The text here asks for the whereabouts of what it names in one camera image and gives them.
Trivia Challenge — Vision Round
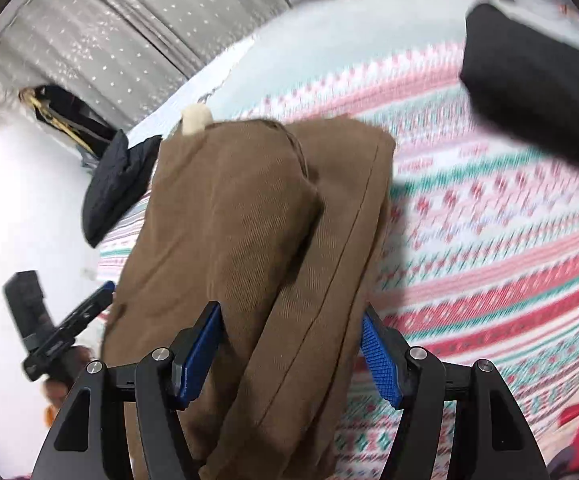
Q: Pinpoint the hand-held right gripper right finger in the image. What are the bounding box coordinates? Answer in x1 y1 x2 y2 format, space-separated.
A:
362 305 550 480

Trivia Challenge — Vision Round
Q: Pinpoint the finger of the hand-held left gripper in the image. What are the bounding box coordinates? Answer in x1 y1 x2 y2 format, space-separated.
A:
52 281 116 342

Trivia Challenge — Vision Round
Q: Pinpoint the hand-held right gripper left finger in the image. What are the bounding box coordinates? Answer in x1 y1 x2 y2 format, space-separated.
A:
32 301 222 480

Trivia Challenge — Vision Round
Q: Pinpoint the brown jacket with fur collar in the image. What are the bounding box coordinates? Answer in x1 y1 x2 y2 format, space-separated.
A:
100 105 396 480

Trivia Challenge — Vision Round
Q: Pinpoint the person's left hand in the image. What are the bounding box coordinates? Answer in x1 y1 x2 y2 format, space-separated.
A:
44 347 95 405

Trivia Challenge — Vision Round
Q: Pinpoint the black quilted jacket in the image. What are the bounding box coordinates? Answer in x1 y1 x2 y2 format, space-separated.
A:
82 129 162 248

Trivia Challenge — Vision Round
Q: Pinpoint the red green patterned blanket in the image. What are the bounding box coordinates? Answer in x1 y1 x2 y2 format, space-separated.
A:
94 50 579 480

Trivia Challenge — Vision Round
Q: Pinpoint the black yellow hanging bag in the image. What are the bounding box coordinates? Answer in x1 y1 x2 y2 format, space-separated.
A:
19 85 120 158

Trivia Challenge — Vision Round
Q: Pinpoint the grey star-print curtain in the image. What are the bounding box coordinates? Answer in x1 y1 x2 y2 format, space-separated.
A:
0 0 290 131

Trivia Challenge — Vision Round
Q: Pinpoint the black folded garment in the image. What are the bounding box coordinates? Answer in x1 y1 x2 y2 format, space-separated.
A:
459 2 579 186

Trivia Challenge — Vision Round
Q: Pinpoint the grey bed sheet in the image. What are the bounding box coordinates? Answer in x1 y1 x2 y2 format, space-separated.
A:
189 0 579 126

